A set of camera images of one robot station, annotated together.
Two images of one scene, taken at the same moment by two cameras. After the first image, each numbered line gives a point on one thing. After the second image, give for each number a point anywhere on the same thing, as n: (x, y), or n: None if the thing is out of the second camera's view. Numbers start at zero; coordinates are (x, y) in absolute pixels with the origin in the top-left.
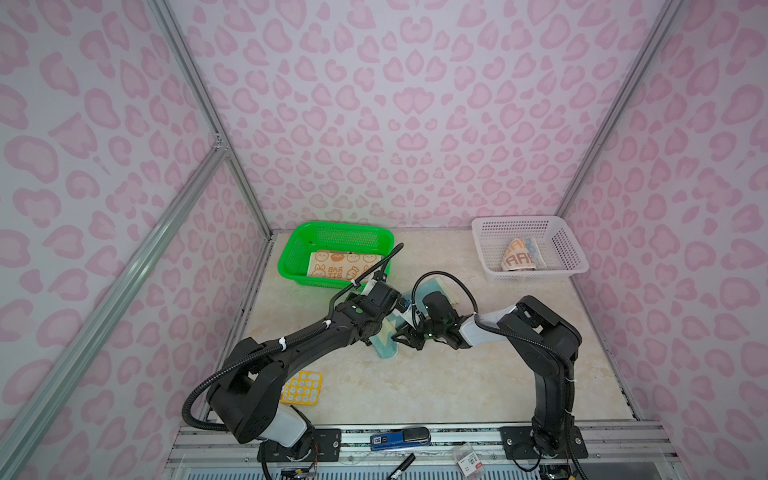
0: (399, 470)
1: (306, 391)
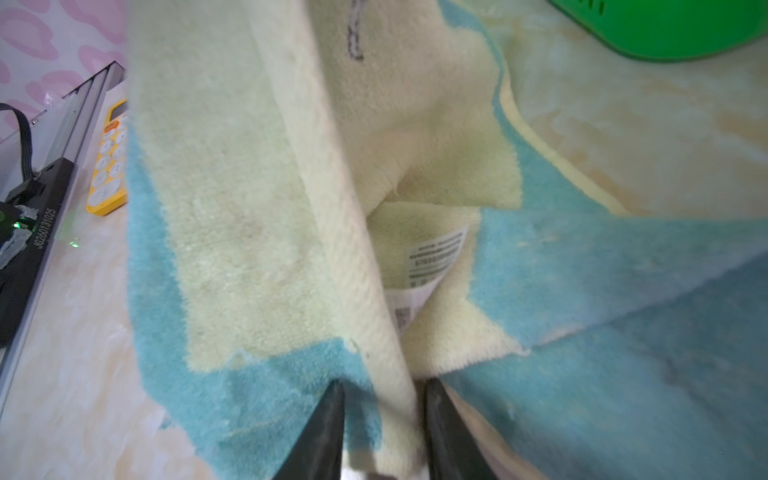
0: None
1: (109, 186)
